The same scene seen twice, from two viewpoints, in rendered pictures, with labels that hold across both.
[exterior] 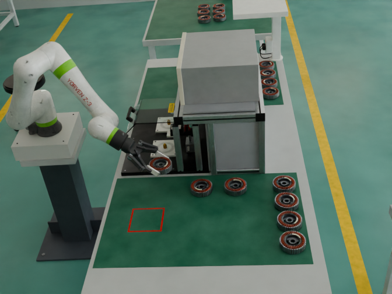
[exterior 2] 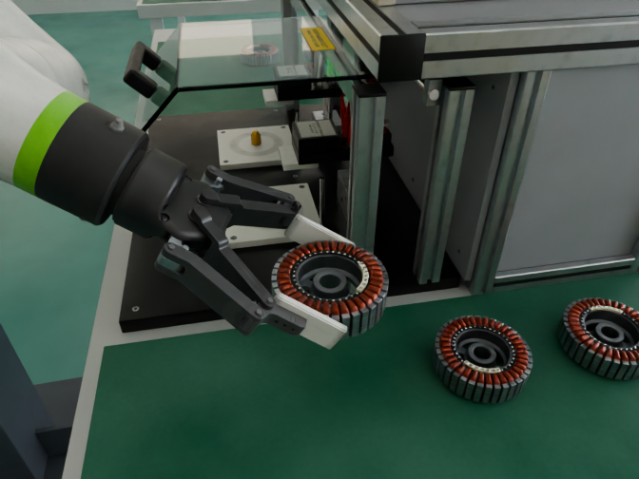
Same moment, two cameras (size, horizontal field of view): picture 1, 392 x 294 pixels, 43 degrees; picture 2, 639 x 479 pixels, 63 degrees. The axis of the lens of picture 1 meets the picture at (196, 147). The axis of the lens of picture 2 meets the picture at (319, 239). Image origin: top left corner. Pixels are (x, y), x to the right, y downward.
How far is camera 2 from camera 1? 1.96 m
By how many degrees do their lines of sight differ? 14
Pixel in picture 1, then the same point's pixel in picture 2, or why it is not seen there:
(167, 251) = not seen: outside the picture
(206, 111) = (518, 17)
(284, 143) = not seen: hidden behind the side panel
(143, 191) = (233, 398)
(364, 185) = not seen: hidden behind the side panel
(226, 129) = (586, 101)
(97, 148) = (55, 237)
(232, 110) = (624, 11)
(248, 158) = (609, 224)
